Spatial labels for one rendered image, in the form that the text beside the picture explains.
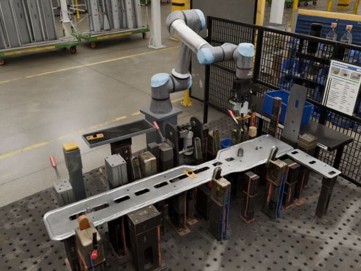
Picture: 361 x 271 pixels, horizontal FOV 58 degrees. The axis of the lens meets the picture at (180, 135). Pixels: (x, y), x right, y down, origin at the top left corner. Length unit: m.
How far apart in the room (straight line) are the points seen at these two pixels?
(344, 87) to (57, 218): 1.70
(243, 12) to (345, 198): 2.56
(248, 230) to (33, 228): 1.15
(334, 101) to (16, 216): 1.98
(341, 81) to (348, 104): 0.14
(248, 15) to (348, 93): 2.15
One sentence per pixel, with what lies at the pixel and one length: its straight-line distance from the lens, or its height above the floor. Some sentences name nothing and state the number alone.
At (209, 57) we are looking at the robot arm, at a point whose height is 1.57.
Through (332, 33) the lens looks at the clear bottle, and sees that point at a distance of 2.28.
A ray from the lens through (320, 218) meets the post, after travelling 2.01.
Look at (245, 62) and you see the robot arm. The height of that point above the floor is 1.55.
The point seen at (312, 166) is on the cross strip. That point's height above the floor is 1.00.
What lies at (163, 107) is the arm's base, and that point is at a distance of 2.09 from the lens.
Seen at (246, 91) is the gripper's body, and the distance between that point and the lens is 1.63.
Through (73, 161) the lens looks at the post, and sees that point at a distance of 1.72.
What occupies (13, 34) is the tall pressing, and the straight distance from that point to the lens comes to 8.23.
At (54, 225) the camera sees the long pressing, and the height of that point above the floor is 1.00.
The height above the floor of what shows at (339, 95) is 1.25.
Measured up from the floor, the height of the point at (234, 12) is 1.44.
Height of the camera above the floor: 1.96
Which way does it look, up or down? 28 degrees down
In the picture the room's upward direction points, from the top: straight up
